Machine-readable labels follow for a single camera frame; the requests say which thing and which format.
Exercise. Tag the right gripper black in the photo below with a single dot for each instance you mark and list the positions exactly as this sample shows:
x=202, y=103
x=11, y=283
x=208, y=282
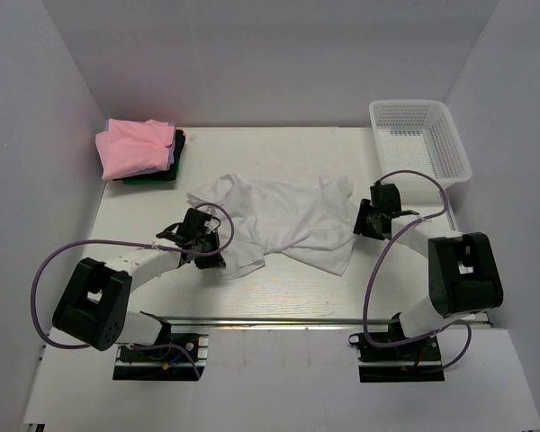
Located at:
x=362, y=226

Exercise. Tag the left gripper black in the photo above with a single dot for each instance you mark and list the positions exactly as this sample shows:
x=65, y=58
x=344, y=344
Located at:
x=216, y=260

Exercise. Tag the white t shirt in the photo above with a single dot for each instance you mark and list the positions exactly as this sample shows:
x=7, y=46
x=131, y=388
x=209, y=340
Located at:
x=308, y=220

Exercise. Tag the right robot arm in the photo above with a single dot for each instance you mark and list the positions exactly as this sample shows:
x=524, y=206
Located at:
x=462, y=274

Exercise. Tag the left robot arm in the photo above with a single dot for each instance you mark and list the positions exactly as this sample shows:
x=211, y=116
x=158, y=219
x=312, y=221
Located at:
x=94, y=307

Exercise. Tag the black folded t shirt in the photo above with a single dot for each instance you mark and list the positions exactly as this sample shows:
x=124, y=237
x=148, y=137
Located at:
x=172, y=172

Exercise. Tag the white plastic basket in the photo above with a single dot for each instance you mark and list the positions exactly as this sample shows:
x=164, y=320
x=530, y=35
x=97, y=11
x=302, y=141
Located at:
x=418, y=135

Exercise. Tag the green folded t shirt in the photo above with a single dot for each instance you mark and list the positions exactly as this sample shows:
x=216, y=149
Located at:
x=147, y=182

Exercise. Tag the pink folded t shirt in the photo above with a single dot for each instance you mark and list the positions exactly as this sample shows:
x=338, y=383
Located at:
x=126, y=147

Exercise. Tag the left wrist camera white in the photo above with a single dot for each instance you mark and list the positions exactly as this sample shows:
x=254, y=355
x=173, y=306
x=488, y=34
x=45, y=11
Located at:
x=205, y=222

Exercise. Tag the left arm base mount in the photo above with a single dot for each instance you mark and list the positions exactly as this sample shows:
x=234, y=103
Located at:
x=184, y=360

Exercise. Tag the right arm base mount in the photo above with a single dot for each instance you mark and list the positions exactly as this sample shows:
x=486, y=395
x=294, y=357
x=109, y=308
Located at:
x=420, y=362

